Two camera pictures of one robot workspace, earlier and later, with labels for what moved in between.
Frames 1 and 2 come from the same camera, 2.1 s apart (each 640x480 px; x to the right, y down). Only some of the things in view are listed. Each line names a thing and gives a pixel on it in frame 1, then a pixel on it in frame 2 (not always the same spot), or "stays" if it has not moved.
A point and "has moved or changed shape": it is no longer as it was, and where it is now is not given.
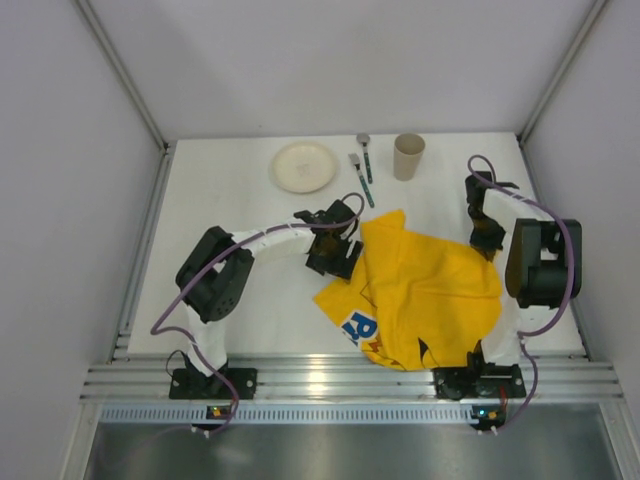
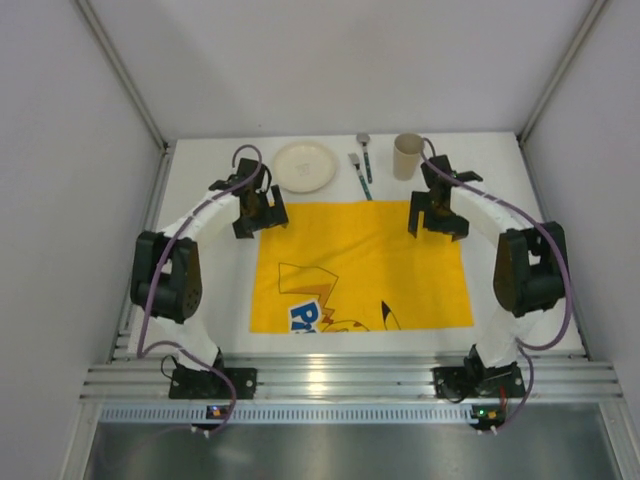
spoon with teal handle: x=364 y=139 stays
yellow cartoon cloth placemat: x=416 y=301 has moved or changed shape
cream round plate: x=303 y=167 stays
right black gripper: x=486 y=239 -> x=437 y=220
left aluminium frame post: x=130 y=84 stays
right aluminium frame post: x=579 y=37 stays
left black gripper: x=342 y=261 -> x=262 y=216
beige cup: x=408 y=152 stays
